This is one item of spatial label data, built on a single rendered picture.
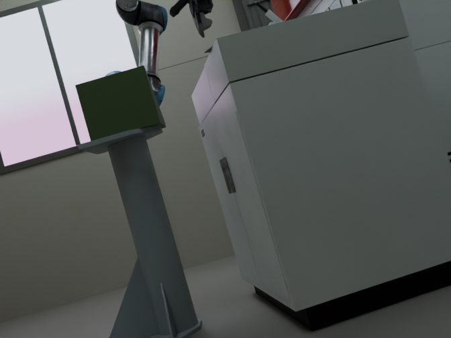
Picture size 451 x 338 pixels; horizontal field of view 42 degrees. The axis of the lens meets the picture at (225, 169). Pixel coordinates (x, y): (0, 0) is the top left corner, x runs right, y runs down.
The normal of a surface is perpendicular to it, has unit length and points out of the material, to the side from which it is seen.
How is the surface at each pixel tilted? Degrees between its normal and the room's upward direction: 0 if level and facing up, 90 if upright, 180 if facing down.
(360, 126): 90
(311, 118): 90
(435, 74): 90
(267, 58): 90
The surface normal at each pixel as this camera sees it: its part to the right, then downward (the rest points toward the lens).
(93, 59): 0.00, -0.04
